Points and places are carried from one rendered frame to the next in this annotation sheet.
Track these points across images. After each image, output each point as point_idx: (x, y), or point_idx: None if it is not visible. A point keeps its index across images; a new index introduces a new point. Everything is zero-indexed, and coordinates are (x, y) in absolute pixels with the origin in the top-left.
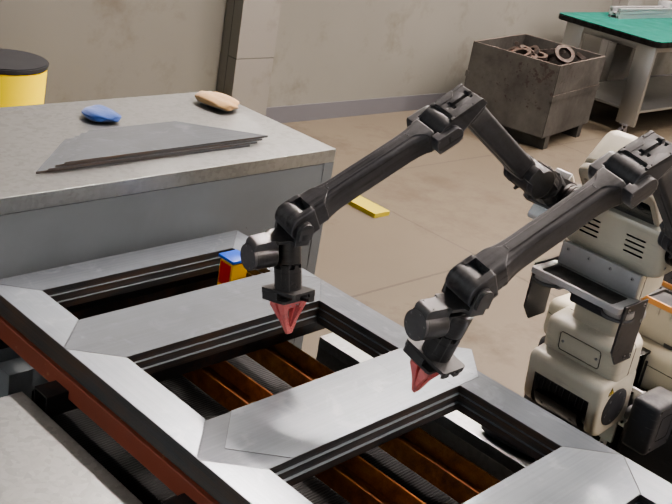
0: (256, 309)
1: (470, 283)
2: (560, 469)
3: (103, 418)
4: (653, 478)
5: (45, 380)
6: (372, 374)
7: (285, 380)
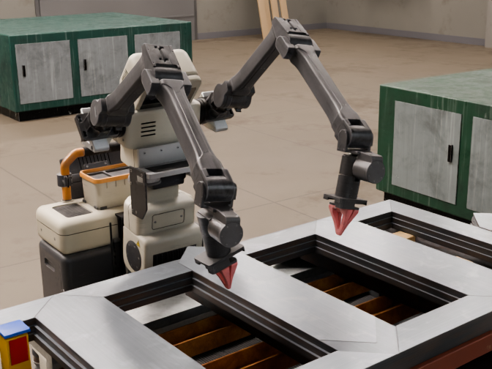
0: (125, 326)
1: (367, 131)
2: (343, 237)
3: None
4: None
5: None
6: (239, 282)
7: None
